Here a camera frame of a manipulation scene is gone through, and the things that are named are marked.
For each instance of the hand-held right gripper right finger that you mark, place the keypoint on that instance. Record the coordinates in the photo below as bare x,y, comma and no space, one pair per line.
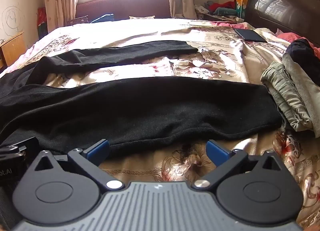
217,152

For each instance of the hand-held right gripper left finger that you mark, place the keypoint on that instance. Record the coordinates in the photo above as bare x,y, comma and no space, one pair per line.
97,151

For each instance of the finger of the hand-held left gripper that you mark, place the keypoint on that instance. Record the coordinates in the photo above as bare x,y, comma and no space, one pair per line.
30,146

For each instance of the black pants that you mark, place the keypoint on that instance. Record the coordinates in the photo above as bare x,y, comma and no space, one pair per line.
140,106

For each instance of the green folded pants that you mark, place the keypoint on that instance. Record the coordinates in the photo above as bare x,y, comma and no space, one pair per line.
282,88

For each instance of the floral satin bedspread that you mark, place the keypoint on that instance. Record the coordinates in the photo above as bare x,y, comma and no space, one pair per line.
175,163

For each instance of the wooden cabinet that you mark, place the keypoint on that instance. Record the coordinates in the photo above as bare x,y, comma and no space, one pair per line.
12,48

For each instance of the grey folded garment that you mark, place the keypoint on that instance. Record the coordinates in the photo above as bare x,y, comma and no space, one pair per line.
305,83

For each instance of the black tablet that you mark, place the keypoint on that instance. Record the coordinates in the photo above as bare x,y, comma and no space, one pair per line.
250,35

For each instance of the pink cartoon sheet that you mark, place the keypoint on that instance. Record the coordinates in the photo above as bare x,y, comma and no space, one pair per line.
225,24

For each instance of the dark folded garment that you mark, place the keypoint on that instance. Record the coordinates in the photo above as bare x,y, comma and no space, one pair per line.
300,48

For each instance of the dark patterned cloth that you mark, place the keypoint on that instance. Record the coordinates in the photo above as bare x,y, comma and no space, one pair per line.
77,20

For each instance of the blue cloth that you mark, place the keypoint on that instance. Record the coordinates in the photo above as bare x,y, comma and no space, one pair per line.
105,18

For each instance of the cluttered nightstand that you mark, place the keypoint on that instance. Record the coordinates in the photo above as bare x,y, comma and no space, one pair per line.
215,17

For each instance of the salmon pink garment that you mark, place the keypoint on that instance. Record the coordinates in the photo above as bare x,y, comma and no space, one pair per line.
287,36

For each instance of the patterned cushion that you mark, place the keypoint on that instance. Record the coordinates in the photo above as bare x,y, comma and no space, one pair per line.
141,17

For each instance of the teal garment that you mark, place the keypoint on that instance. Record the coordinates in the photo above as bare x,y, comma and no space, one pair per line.
223,11

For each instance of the red garment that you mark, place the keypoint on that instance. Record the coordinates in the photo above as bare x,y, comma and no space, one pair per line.
223,5

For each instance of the maroon headboard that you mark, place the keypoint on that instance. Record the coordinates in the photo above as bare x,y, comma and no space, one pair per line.
137,5

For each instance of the yellow packet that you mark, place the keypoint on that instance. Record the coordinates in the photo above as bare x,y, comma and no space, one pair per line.
241,1

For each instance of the dark wooden headboard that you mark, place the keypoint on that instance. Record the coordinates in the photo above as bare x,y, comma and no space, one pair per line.
287,8

